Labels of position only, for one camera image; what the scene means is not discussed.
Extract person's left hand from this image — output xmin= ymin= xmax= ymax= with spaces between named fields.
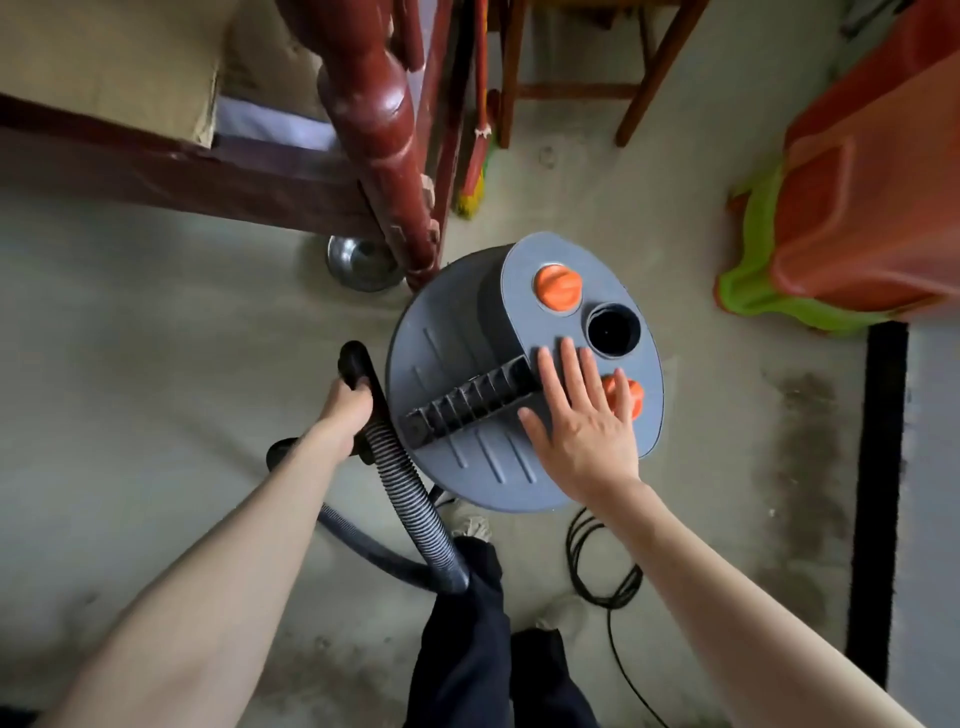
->
xmin=312 ymin=375 xmax=377 ymax=459

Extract person's right hand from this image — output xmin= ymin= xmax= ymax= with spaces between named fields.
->
xmin=517 ymin=337 xmax=644 ymax=512

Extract black vacuum hose with handle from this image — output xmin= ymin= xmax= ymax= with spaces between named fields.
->
xmin=267 ymin=340 xmax=474 ymax=597

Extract black power cable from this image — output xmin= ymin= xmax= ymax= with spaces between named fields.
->
xmin=565 ymin=505 xmax=677 ymax=728

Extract grey vacuum cleaner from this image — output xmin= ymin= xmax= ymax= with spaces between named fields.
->
xmin=385 ymin=231 xmax=666 ymax=515

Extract brown sawdust dirt patch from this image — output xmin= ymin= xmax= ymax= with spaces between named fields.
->
xmin=750 ymin=367 xmax=860 ymax=602

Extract person's right forearm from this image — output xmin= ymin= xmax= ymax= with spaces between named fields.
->
xmin=600 ymin=480 xmax=924 ymax=728

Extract person's left forearm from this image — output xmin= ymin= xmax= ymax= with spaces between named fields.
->
xmin=37 ymin=427 xmax=354 ymax=728

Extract tiled floor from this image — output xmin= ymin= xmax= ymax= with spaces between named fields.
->
xmin=0 ymin=0 xmax=960 ymax=728

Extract person's black trousers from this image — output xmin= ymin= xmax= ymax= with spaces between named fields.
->
xmin=405 ymin=537 xmax=602 ymax=728

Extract grey shoe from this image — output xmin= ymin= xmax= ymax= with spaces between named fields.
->
xmin=450 ymin=514 xmax=497 ymax=546

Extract steel bowl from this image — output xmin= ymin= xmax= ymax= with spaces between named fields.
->
xmin=325 ymin=232 xmax=407 ymax=294

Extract dark red wooden railing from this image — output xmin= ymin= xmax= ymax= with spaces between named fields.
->
xmin=0 ymin=0 xmax=482 ymax=294

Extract wooden chair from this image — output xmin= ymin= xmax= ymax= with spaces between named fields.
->
xmin=495 ymin=0 xmax=714 ymax=152

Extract red handled broom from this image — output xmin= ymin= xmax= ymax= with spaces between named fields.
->
xmin=454 ymin=0 xmax=500 ymax=221

